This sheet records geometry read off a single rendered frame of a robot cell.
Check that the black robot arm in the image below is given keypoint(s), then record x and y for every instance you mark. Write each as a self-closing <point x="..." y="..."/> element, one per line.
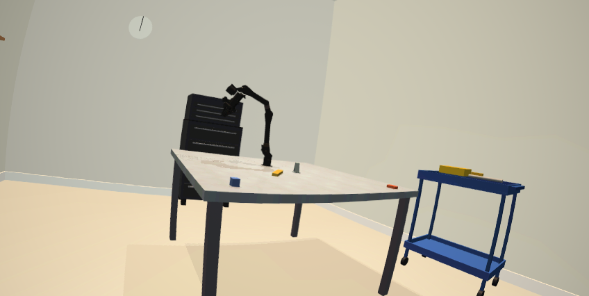
<point x="268" y="116"/>

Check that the small blue cube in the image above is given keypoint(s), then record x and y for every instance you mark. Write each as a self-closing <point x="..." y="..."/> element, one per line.
<point x="234" y="182"/>

